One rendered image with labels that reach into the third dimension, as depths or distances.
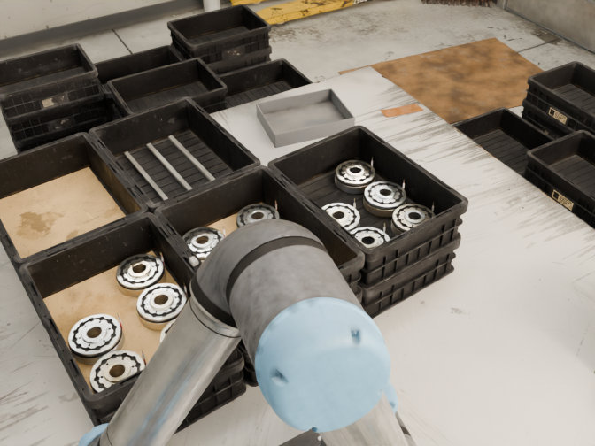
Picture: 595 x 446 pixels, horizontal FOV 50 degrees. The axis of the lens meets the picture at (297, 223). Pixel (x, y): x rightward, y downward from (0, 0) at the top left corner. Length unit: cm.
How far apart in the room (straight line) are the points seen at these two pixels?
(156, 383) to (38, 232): 93
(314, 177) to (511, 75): 247
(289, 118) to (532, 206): 82
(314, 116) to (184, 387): 151
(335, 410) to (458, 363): 89
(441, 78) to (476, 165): 193
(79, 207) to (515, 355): 109
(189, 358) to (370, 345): 25
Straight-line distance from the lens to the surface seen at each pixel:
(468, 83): 387
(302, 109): 221
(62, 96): 284
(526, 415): 143
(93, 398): 117
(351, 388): 59
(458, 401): 141
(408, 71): 394
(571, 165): 267
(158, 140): 188
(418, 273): 153
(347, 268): 130
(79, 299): 146
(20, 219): 172
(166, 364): 76
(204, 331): 72
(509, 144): 291
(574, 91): 316
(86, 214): 167
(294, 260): 60
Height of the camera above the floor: 186
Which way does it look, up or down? 42 degrees down
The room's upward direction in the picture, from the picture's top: 1 degrees counter-clockwise
